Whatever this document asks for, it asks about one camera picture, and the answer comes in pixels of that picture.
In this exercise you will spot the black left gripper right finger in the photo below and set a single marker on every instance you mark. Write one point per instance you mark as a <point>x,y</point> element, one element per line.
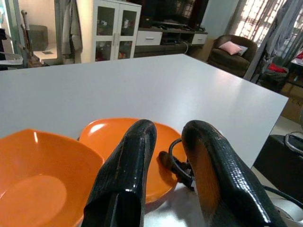
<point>232,179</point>

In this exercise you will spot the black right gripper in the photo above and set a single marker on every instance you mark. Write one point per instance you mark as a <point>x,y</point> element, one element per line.
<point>183,173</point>

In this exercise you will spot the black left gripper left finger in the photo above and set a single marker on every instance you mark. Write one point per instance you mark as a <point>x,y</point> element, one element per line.
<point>127,170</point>

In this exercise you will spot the orange plastic plate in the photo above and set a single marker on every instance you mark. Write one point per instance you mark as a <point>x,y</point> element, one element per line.
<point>106,134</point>

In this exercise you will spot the black case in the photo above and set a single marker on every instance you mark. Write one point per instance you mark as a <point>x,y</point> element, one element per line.
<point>272,156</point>

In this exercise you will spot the orange plastic bowl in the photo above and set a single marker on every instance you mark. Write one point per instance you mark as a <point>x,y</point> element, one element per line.
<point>35,184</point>

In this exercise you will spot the brown cardboard box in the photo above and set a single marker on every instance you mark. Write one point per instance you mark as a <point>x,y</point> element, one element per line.
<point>293,106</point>

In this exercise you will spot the brown armchair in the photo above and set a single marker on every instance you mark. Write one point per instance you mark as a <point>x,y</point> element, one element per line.
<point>227,62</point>

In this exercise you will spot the red cloth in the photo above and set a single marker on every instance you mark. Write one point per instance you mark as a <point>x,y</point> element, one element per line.
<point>277,68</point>

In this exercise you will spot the dark television stand white drawers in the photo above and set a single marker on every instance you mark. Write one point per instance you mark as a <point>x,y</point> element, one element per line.
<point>149,37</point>

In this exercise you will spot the pink pillow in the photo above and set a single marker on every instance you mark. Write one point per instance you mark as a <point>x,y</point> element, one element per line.
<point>229,47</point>

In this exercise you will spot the pale grey pillow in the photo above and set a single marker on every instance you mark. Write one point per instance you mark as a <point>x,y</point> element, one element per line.
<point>243,50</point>

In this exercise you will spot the white glass-door cabinet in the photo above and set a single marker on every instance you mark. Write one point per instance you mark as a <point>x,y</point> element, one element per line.
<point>116,30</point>

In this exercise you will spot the black flat television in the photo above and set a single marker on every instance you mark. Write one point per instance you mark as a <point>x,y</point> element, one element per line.
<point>170,11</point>

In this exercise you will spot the grey hanging cloth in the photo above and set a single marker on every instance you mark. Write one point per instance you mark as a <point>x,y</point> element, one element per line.
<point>72,28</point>

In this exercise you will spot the grey curtain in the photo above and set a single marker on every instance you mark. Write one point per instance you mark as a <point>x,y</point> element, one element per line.
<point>281,28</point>

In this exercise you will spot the olive green ottoman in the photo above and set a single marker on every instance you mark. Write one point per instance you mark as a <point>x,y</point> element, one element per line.
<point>39,36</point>

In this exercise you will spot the tall thin stick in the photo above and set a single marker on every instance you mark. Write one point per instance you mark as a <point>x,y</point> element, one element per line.
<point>26,28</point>

